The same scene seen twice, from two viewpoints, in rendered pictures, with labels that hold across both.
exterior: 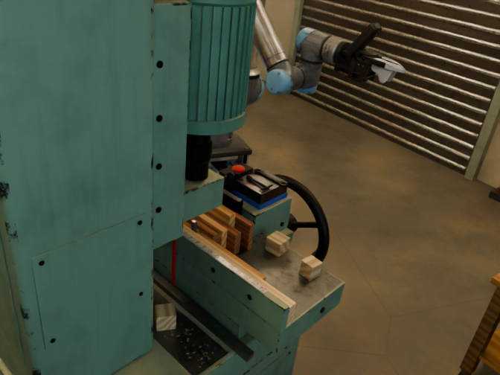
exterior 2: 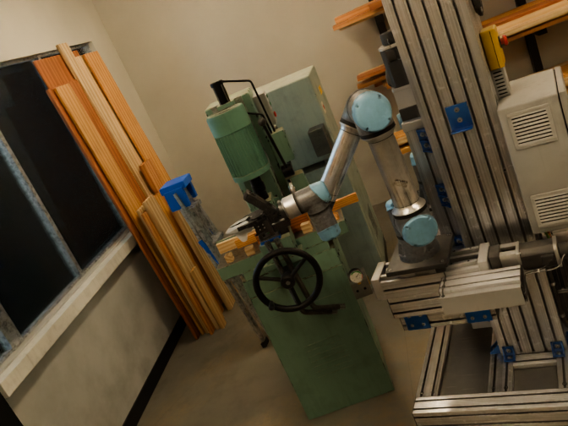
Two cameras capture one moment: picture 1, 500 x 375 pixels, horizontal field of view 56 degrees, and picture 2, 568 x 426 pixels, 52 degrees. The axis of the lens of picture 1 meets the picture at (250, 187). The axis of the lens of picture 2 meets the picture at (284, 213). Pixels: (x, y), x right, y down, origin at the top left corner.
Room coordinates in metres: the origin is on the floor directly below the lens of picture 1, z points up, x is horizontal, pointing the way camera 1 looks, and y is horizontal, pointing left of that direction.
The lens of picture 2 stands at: (2.96, -1.23, 1.77)
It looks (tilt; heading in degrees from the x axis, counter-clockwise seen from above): 18 degrees down; 146
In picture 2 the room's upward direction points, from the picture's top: 24 degrees counter-clockwise
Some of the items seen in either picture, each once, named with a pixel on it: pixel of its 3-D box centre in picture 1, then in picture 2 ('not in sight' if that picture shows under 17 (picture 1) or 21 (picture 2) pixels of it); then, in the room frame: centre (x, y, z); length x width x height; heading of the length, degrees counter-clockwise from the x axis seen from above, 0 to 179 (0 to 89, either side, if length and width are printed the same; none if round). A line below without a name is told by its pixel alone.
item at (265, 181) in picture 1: (253, 182); (273, 229); (0.99, -0.01, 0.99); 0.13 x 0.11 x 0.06; 50
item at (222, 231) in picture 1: (198, 223); not in sight; (0.88, 0.11, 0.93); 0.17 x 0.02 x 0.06; 50
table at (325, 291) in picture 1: (225, 236); (282, 246); (0.92, 0.05, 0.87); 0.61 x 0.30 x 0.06; 50
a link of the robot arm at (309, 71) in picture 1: (305, 75); (324, 221); (1.52, -0.13, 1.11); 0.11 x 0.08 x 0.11; 142
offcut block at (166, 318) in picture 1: (165, 316); not in sight; (0.70, 0.14, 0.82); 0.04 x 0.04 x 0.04; 19
